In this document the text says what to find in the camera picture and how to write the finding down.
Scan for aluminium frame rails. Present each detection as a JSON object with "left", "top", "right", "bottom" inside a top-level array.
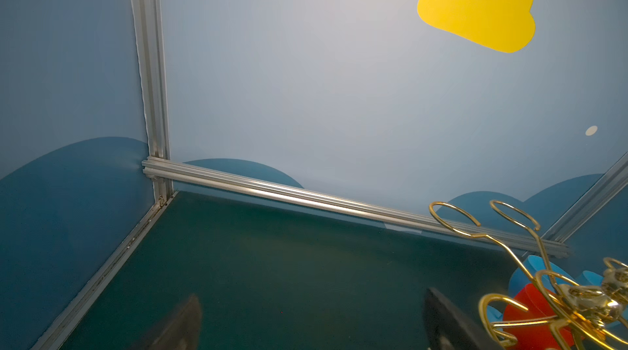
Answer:
[{"left": 49, "top": 0, "right": 627, "bottom": 349}]

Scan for gold wire glass rack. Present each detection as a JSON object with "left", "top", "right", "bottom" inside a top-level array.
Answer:
[{"left": 428, "top": 200, "right": 627, "bottom": 349}]

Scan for red wine glass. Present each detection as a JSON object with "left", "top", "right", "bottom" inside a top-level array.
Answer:
[{"left": 502, "top": 282, "right": 576, "bottom": 350}]

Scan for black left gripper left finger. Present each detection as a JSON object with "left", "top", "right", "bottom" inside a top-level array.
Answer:
[{"left": 129, "top": 294, "right": 202, "bottom": 350}]

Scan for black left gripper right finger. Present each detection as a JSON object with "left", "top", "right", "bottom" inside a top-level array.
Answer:
[{"left": 423, "top": 288, "right": 502, "bottom": 350}]

